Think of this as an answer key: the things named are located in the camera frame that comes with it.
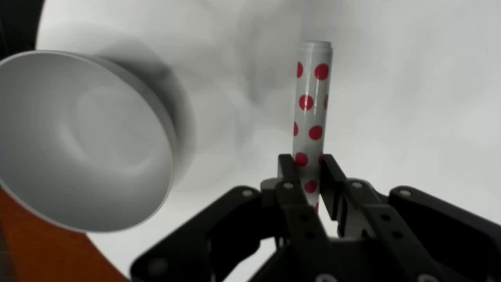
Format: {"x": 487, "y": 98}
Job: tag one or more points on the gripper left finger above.
{"x": 235, "y": 231}

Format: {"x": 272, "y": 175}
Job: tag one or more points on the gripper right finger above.
{"x": 415, "y": 227}

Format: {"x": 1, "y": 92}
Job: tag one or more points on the white tube with red dots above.
{"x": 312, "y": 117}

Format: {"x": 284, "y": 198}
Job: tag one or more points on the white bowl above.
{"x": 84, "y": 145}

